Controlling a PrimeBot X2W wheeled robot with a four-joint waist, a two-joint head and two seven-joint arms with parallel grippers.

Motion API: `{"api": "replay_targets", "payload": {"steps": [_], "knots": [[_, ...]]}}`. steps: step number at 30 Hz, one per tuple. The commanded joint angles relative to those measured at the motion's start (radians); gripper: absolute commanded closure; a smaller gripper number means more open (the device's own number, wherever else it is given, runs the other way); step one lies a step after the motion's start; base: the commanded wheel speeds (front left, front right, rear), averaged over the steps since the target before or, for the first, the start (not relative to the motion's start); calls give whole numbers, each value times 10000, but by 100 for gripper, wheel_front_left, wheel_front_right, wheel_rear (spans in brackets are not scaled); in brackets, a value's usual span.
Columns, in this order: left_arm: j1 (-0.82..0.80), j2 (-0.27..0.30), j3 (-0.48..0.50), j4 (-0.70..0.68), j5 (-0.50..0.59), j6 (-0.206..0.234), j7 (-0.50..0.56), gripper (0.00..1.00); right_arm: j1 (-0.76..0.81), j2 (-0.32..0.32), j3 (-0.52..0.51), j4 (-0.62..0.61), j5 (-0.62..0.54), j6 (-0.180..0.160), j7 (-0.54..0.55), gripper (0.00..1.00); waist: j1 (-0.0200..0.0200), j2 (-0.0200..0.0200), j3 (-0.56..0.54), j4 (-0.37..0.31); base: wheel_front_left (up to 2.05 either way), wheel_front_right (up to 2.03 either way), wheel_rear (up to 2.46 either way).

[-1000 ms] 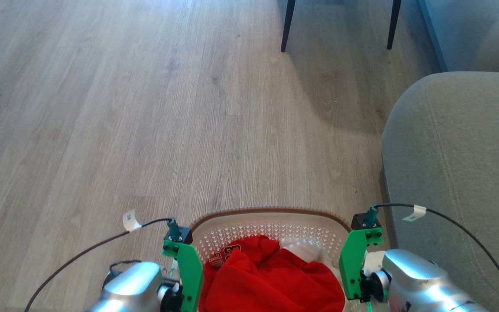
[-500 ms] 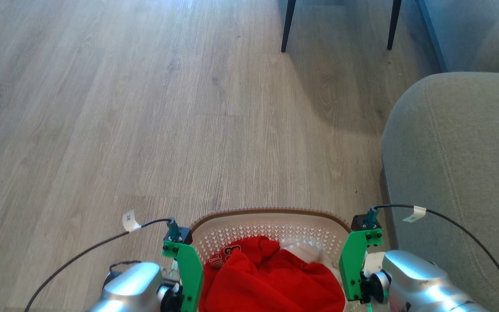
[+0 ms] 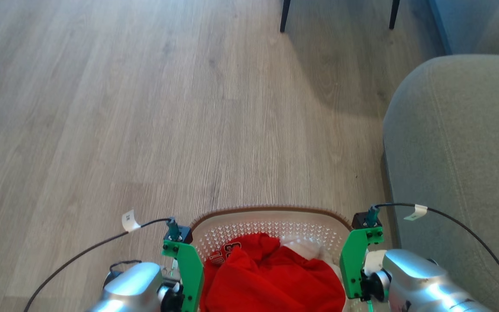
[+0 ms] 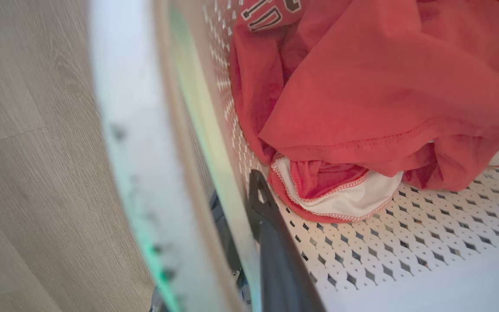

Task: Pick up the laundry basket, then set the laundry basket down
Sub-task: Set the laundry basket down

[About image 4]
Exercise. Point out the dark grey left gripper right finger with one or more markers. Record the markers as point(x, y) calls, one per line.
point(277, 255)

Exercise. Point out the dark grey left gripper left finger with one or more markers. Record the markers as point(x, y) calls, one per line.
point(225, 234)

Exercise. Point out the white perforated plastic laundry basket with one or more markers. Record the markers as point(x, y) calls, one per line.
point(405, 242)

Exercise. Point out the white garment with red trim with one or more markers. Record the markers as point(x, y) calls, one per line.
point(353, 197)

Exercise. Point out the red printed t-shirt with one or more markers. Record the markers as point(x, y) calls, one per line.
point(383, 86)

